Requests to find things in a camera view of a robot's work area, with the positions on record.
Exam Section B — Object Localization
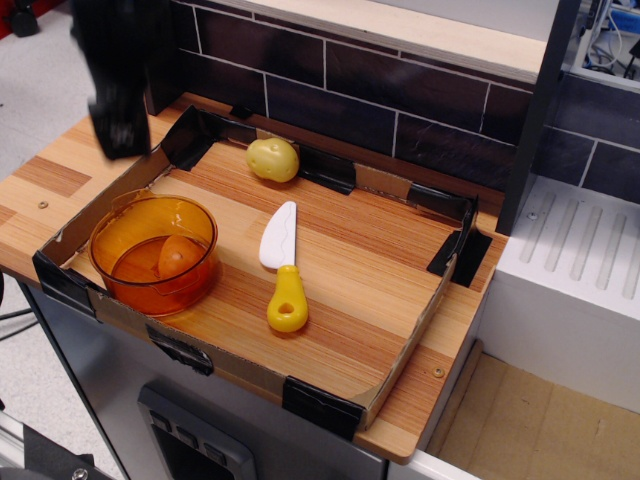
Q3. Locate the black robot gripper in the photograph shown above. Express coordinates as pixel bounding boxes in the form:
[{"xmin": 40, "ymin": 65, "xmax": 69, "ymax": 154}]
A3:
[{"xmin": 71, "ymin": 1, "xmax": 155, "ymax": 160}]

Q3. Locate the orange plastic toy carrot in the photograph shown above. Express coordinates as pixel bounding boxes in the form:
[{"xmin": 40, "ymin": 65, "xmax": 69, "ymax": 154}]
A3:
[{"xmin": 154, "ymin": 235, "xmax": 205, "ymax": 280}]

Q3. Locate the orange transparent plastic pot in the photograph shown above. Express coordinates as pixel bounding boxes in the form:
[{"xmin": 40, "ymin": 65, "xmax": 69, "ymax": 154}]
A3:
[{"xmin": 88, "ymin": 189, "xmax": 218, "ymax": 317}]

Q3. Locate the cardboard fence with black tape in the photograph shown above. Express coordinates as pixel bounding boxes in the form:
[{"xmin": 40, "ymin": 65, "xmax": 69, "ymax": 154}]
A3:
[{"xmin": 33, "ymin": 107, "xmax": 493, "ymax": 448}]

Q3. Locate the yellow plastic toy potato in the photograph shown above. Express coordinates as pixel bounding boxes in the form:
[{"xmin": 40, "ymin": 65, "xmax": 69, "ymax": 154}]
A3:
[{"xmin": 246, "ymin": 138, "xmax": 300, "ymax": 183}]

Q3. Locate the grey toy oven panel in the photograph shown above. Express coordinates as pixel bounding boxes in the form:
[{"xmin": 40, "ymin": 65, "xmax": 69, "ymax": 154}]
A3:
[{"xmin": 138, "ymin": 386, "xmax": 258, "ymax": 480}]

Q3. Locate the white toy sink drainboard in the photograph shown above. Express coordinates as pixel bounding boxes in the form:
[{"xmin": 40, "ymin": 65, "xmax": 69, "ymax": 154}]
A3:
[{"xmin": 478, "ymin": 177, "xmax": 639, "ymax": 411}]

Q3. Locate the dark grey shelf post left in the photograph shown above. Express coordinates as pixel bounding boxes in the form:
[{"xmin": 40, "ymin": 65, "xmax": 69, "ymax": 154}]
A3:
[{"xmin": 145, "ymin": 1, "xmax": 198, "ymax": 116}]

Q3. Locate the dark grey shelf post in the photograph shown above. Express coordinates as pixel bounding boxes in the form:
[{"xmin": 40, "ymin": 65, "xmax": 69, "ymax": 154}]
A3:
[
  {"xmin": 496, "ymin": 1, "xmax": 581, "ymax": 236},
  {"xmin": 145, "ymin": 1, "xmax": 198, "ymax": 116}
]

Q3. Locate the toy knife yellow handle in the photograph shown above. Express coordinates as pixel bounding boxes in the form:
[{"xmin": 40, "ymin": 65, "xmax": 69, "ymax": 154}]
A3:
[{"xmin": 259, "ymin": 201, "xmax": 309, "ymax": 333}]

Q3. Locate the dark grey shelf post right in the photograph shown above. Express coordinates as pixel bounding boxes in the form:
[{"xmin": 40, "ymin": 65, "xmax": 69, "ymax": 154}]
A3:
[{"xmin": 496, "ymin": 1, "xmax": 581, "ymax": 236}]

